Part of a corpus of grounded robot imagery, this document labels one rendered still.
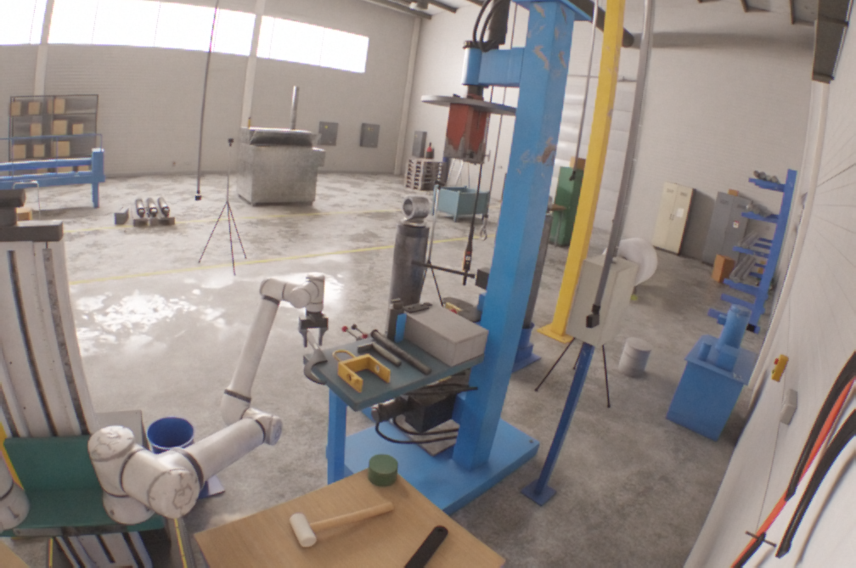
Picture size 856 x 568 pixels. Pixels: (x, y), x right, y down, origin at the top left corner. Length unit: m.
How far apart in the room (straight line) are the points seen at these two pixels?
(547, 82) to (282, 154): 8.52
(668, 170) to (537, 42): 10.95
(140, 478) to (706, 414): 3.90
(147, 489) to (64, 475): 0.45
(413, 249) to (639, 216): 10.91
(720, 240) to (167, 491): 11.93
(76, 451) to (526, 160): 2.17
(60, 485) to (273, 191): 9.14
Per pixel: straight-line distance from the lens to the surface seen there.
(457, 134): 2.29
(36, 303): 1.42
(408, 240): 2.75
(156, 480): 1.28
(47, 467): 1.65
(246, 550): 1.38
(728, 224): 12.09
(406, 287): 2.84
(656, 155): 13.11
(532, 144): 2.14
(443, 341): 2.02
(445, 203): 10.71
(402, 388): 1.85
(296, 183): 10.42
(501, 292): 2.28
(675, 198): 12.31
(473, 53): 2.50
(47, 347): 1.47
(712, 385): 4.02
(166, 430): 2.84
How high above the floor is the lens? 2.07
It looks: 15 degrees down
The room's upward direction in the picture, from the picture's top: 8 degrees clockwise
